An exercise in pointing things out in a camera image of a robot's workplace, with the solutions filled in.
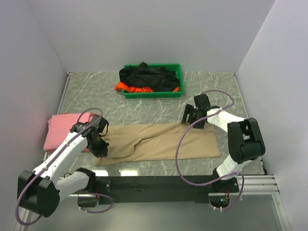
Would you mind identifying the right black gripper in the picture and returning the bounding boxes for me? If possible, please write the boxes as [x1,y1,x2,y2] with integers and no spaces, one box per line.
[181,104,205,129]

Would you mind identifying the beige t shirt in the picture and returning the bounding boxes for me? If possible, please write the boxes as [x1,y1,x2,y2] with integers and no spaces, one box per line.
[94,122,221,167]

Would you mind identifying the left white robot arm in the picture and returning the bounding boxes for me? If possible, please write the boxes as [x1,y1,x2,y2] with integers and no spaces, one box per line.
[15,115,109,218]

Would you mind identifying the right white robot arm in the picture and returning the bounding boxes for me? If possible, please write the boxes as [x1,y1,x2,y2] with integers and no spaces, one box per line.
[181,93,266,192]

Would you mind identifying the light pink folded t shirt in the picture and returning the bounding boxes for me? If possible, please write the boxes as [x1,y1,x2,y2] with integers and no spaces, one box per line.
[43,113,81,153]

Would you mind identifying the black t shirt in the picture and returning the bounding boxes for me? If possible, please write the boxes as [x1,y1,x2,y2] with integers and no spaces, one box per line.
[119,62,180,87]

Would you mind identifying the green plastic bin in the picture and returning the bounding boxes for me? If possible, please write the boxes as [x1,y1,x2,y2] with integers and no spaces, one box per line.
[120,64,185,99]

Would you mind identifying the orange t shirt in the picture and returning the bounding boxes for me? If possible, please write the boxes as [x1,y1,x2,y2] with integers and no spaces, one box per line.
[114,82,180,93]

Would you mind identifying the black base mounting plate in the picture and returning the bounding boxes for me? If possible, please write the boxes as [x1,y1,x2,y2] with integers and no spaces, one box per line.
[67,175,240,205]

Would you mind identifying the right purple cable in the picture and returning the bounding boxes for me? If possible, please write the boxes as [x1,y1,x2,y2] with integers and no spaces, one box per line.
[175,90,245,210]

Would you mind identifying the aluminium rail frame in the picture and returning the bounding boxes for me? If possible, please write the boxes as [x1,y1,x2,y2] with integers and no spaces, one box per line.
[14,71,289,231]

